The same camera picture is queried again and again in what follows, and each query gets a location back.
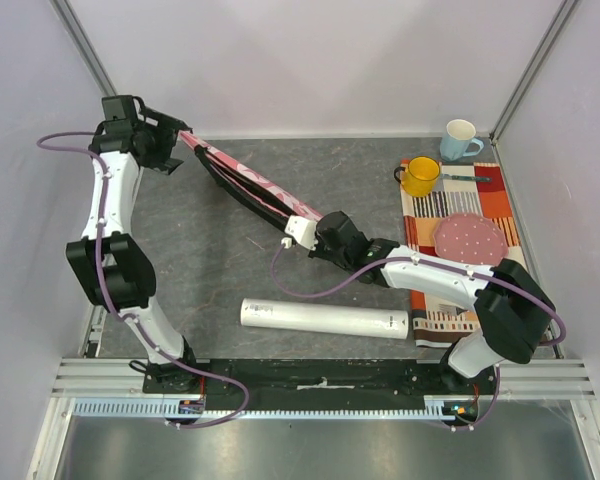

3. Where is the pink racket bag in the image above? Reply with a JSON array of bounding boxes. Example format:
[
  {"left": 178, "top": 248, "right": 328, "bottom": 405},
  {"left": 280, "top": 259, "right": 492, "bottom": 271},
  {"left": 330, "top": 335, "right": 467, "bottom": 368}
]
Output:
[{"left": 180, "top": 132, "right": 322, "bottom": 231}]

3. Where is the purple cable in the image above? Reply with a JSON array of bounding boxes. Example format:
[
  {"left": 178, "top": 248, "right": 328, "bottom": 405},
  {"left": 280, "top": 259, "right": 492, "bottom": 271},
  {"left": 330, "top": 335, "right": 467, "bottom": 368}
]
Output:
[
  {"left": 35, "top": 130, "right": 251, "bottom": 432},
  {"left": 270, "top": 242, "right": 569, "bottom": 436}
]

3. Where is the pink dotted plate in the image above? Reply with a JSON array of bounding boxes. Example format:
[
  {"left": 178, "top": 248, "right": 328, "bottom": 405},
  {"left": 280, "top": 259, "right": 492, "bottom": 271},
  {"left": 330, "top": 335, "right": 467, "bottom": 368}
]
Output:
[{"left": 432, "top": 213, "right": 509, "bottom": 265}]

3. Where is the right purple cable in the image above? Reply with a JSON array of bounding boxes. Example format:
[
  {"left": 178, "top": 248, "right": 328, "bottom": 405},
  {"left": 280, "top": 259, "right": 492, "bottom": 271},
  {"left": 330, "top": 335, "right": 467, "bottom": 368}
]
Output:
[{"left": 270, "top": 242, "right": 569, "bottom": 436}]

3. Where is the orange patchwork cloth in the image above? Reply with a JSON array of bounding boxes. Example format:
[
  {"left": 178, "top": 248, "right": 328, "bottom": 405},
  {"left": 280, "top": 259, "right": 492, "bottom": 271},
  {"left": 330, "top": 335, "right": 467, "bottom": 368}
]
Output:
[{"left": 401, "top": 163, "right": 526, "bottom": 349}]

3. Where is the yellow mug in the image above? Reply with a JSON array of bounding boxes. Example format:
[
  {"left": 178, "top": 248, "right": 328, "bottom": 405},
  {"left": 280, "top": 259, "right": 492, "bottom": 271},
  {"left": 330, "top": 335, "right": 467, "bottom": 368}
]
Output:
[{"left": 393, "top": 156, "right": 441, "bottom": 198}]

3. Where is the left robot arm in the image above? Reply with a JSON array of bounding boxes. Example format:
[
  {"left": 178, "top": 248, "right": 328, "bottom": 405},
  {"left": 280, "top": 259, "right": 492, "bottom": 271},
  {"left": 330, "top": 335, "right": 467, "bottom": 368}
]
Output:
[{"left": 65, "top": 95, "right": 200, "bottom": 393}]

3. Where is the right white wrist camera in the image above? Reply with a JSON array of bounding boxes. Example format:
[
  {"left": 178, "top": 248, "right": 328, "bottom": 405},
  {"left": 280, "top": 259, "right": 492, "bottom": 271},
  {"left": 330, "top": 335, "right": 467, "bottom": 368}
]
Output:
[{"left": 281, "top": 215, "right": 318, "bottom": 251}]

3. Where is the white cable duct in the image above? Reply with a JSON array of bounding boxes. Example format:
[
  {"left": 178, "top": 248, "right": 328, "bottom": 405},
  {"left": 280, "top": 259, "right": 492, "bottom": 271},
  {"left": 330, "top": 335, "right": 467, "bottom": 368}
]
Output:
[{"left": 73, "top": 398, "right": 470, "bottom": 421}]

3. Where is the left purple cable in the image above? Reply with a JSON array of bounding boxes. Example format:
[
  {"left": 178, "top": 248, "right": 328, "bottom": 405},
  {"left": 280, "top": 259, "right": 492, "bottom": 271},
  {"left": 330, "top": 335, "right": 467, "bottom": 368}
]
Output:
[{"left": 35, "top": 130, "right": 251, "bottom": 432}]

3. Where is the light blue mug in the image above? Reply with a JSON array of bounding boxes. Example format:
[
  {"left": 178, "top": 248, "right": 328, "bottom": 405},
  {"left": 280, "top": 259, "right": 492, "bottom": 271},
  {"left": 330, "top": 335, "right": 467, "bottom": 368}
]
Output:
[{"left": 439, "top": 119, "right": 484, "bottom": 162}]

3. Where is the white shuttlecock tube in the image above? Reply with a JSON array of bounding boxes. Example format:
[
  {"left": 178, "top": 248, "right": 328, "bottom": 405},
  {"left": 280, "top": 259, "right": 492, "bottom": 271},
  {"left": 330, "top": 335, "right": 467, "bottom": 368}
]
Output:
[{"left": 240, "top": 298, "right": 409, "bottom": 340}]

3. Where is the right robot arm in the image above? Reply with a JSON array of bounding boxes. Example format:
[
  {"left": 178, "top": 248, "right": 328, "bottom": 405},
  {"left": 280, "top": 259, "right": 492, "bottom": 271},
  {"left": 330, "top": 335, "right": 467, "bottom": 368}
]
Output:
[{"left": 287, "top": 211, "right": 560, "bottom": 394}]

